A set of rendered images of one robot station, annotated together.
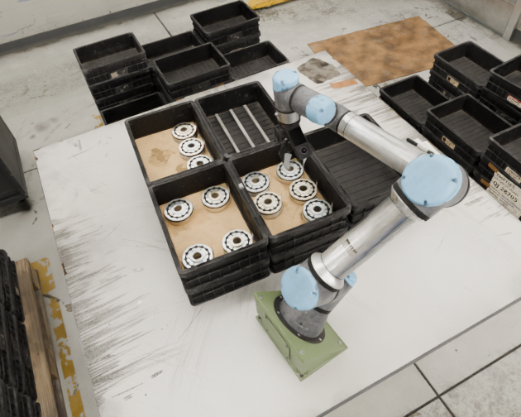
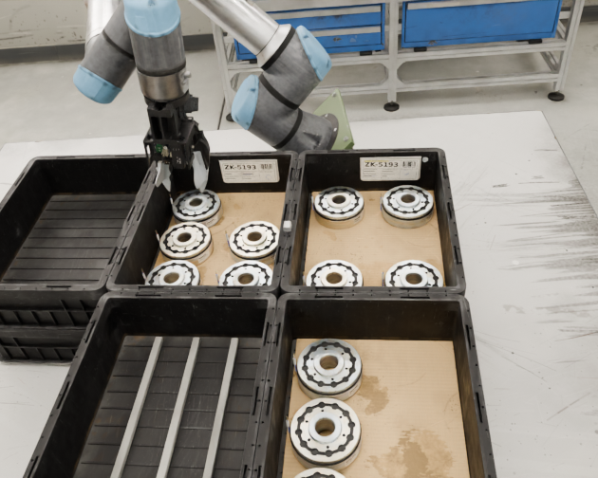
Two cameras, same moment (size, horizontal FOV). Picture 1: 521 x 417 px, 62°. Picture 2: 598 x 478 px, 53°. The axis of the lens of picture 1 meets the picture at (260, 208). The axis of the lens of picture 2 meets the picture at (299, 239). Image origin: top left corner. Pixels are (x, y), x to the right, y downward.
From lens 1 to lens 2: 1.81 m
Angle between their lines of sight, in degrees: 83
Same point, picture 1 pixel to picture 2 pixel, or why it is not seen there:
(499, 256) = not seen: hidden behind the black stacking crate
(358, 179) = (88, 242)
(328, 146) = (57, 320)
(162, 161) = (414, 443)
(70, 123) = not seen: outside the picture
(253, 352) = not seen: hidden behind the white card
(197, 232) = (393, 250)
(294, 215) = (228, 225)
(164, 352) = (485, 200)
